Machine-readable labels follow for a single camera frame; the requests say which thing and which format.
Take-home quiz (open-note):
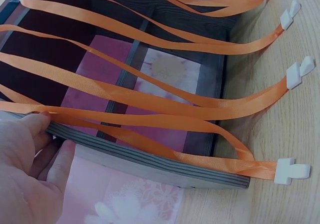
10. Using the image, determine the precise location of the person's left hand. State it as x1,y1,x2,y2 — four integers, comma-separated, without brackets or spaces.
0,110,76,224

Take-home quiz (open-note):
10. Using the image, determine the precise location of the dark grey wooden divided box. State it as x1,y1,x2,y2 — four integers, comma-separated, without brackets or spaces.
0,0,254,191

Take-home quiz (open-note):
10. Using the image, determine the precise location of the orange lanyard with white clip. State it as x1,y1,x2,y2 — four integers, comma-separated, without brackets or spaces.
0,82,312,186
134,0,276,16
0,23,315,110
16,0,302,56

